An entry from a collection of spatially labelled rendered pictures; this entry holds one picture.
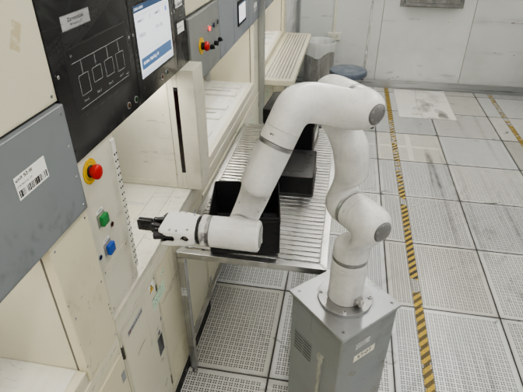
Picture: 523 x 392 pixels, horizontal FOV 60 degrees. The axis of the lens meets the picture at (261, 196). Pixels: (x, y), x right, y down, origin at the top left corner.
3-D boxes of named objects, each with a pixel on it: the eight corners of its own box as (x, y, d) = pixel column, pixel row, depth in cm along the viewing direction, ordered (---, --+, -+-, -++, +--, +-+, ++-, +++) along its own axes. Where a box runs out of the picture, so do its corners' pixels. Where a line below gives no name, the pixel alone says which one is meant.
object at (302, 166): (313, 197, 215) (314, 173, 208) (251, 191, 219) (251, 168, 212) (317, 167, 239) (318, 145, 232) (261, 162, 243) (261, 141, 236)
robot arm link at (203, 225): (208, 254, 118) (196, 253, 118) (216, 234, 125) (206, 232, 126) (205, 229, 113) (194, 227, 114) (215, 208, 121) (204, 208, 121)
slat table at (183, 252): (314, 392, 213) (327, 270, 172) (191, 372, 222) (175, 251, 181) (329, 228, 320) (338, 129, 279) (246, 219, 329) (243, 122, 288)
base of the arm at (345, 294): (384, 302, 158) (391, 261, 148) (343, 326, 149) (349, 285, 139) (345, 271, 171) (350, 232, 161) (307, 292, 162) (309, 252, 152)
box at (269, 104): (312, 156, 249) (315, 113, 235) (261, 151, 255) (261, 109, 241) (319, 135, 272) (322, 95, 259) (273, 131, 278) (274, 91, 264)
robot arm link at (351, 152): (352, 243, 139) (321, 217, 150) (383, 225, 142) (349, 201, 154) (338, 97, 108) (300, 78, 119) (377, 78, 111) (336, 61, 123)
